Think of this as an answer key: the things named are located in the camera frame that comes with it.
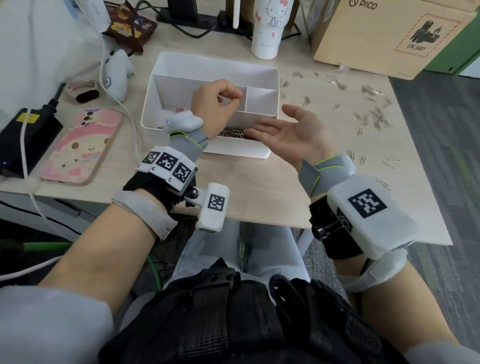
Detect black power brick yellow label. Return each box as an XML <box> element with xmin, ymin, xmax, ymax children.
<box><xmin>0</xmin><ymin>107</ymin><xmax>64</xmax><ymax>179</ymax></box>

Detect grey metal bar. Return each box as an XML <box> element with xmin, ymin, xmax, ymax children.
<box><xmin>298</xmin><ymin>0</ymin><xmax>314</xmax><ymax>38</ymax></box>

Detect white plastic pouch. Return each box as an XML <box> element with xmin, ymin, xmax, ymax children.
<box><xmin>80</xmin><ymin>0</ymin><xmax>112</xmax><ymax>33</ymax></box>

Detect green cable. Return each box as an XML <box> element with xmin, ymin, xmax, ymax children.
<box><xmin>22</xmin><ymin>241</ymin><xmax>164</xmax><ymax>293</ymax></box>

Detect cardboard box with round logo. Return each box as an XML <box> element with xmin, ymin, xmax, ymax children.
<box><xmin>311</xmin><ymin>0</ymin><xmax>479</xmax><ymax>80</ymax></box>

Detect white cable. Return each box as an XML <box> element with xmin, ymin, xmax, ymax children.
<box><xmin>0</xmin><ymin>112</ymin><xmax>82</xmax><ymax>282</ymax></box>
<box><xmin>74</xmin><ymin>0</ymin><xmax>145</xmax><ymax>158</ymax></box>

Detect white cat-print tumbler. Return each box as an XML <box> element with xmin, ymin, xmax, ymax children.
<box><xmin>232</xmin><ymin>0</ymin><xmax>295</xmax><ymax>60</ymax></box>

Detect person's left hand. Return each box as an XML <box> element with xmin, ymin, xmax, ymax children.
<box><xmin>190</xmin><ymin>78</ymin><xmax>244</xmax><ymax>142</ymax></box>

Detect green cabinet with white side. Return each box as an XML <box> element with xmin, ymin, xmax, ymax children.
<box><xmin>423</xmin><ymin>11</ymin><xmax>480</xmax><ymax>78</ymax></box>

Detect person's left forearm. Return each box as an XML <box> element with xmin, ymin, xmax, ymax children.
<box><xmin>39</xmin><ymin>189</ymin><xmax>162</xmax><ymax>314</ymax></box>

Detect white rounded figurine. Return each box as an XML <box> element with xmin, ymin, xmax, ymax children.
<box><xmin>101</xmin><ymin>48</ymin><xmax>135</xmax><ymax>104</ymax></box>

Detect grey arm strap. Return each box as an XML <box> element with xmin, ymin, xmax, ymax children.
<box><xmin>339</xmin><ymin>247</ymin><xmax>409</xmax><ymax>293</ymax></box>
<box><xmin>111</xmin><ymin>190</ymin><xmax>179</xmax><ymax>241</ymax></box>

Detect person's right forearm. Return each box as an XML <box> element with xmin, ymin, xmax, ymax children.
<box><xmin>335</xmin><ymin>258</ymin><xmax>460</xmax><ymax>357</ymax></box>

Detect dark patterned snack bag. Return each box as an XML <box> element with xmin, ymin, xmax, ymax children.
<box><xmin>103</xmin><ymin>1</ymin><xmax>159</xmax><ymax>54</ymax></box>

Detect pile of silver paper clips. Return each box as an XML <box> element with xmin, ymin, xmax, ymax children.
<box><xmin>279</xmin><ymin>69</ymin><xmax>402</xmax><ymax>192</ymax></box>

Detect person's legs in jeans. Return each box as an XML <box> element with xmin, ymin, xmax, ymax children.
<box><xmin>123</xmin><ymin>219</ymin><xmax>314</xmax><ymax>327</ymax></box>

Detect white compartment organizer tray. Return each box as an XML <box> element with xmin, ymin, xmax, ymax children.
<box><xmin>140</xmin><ymin>51</ymin><xmax>281</xmax><ymax>160</ymax></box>

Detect white hand tracker puck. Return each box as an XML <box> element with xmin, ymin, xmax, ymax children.
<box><xmin>164</xmin><ymin>110</ymin><xmax>204</xmax><ymax>133</ymax></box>

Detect grey shirt sleeve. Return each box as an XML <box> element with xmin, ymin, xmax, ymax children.
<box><xmin>403</xmin><ymin>341</ymin><xmax>480</xmax><ymax>364</ymax></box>
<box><xmin>0</xmin><ymin>285</ymin><xmax>115</xmax><ymax>364</ymax></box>

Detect black waist harness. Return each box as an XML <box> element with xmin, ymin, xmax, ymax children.
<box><xmin>99</xmin><ymin>258</ymin><xmax>410</xmax><ymax>364</ymax></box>

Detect pink phone case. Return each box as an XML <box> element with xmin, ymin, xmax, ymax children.
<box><xmin>39</xmin><ymin>108</ymin><xmax>125</xmax><ymax>187</ymax></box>

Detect grey knit wristband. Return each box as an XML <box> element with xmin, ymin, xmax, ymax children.
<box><xmin>298</xmin><ymin>152</ymin><xmax>356</xmax><ymax>199</ymax></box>
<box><xmin>168</xmin><ymin>127</ymin><xmax>210</xmax><ymax>162</ymax></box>

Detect thick black cable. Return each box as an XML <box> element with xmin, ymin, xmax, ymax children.
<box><xmin>134</xmin><ymin>0</ymin><xmax>218</xmax><ymax>39</ymax></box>

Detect person's right hand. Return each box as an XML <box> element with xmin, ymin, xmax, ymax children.
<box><xmin>243</xmin><ymin>103</ymin><xmax>337</xmax><ymax>173</ymax></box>

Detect black power strip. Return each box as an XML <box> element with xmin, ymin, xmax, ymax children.
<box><xmin>155</xmin><ymin>9</ymin><xmax>256</xmax><ymax>38</ymax></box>

